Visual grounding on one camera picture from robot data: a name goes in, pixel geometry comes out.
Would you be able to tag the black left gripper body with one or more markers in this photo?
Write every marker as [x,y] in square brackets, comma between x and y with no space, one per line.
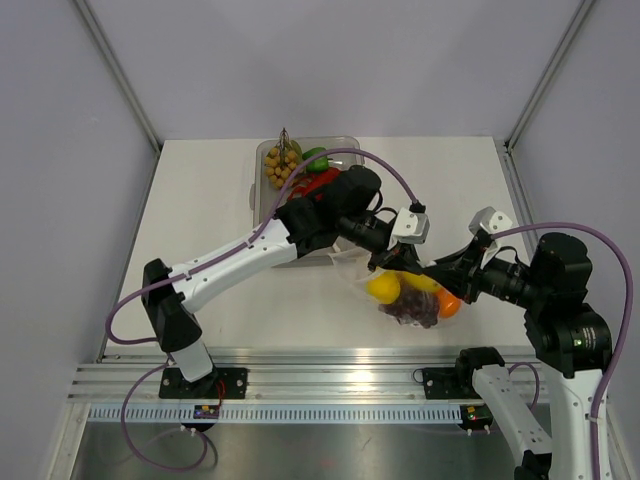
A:
[381,258]

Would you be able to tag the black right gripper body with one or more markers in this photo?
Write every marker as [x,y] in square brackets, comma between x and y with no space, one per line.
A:
[475,253]

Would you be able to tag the yellow lemon toy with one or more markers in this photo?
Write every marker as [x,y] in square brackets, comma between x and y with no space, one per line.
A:
[421,282]
[385,289]

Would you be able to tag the orange fruit toy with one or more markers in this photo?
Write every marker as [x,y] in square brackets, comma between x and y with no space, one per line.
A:
[448,304]

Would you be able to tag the clear dotted zip top bag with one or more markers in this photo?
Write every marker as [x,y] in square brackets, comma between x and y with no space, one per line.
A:
[351,267]

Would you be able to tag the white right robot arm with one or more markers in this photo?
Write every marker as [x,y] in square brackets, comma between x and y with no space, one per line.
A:
[572,342]

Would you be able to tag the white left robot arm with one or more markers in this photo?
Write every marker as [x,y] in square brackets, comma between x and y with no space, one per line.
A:
[171,296]

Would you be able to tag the clear plastic food tray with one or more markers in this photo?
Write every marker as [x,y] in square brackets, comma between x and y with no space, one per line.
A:
[263,193]

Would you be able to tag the red lobster toy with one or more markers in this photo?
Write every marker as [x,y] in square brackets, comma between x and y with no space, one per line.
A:
[313,181]

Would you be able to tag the green bell pepper toy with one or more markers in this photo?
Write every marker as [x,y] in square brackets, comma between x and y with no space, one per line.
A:
[319,165]

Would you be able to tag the green grape bunch toy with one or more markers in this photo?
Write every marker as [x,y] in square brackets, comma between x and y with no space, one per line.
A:
[282,159]

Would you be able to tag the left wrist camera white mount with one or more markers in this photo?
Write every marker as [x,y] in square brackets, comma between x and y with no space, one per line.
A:
[409,228]

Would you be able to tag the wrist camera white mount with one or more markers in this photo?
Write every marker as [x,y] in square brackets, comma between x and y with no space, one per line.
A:
[488,222]
[409,228]

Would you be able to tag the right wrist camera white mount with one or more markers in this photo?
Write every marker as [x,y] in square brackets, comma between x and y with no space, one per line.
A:
[488,222]

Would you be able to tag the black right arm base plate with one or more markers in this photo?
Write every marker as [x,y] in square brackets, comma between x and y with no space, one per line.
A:
[444,383]

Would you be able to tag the aluminium mounting rail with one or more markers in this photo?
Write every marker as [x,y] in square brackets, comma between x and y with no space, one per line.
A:
[386,375]

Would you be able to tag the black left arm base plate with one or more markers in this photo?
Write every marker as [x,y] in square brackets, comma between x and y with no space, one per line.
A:
[227,382]

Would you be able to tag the right aluminium frame post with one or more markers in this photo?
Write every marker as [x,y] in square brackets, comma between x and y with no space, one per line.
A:
[551,70]

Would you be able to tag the aluminium frame post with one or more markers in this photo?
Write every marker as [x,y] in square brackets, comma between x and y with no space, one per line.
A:
[99,38]
[551,70]

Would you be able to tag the white slotted cable duct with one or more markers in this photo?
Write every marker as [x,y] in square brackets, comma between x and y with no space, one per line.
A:
[438,414]

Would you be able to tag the left aluminium frame post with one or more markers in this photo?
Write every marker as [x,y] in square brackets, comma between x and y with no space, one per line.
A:
[99,38]

